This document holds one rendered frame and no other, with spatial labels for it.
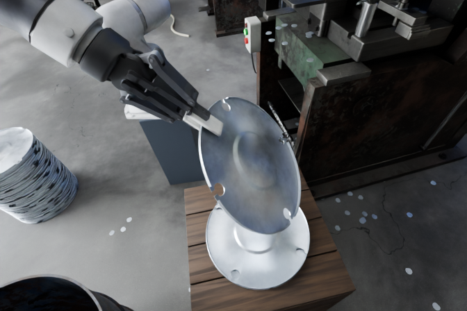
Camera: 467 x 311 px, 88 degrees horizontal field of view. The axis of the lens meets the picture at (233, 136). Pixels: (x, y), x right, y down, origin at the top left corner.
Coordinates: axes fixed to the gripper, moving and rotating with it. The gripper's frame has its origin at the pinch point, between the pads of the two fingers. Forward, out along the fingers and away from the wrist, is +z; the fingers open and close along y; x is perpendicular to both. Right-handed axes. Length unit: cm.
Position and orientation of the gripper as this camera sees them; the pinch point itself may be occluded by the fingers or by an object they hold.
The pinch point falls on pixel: (203, 121)
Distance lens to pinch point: 44.3
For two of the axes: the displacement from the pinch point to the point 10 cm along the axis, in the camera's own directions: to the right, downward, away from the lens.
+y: 6.5, -4.0, -6.5
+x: 1.6, -7.6, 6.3
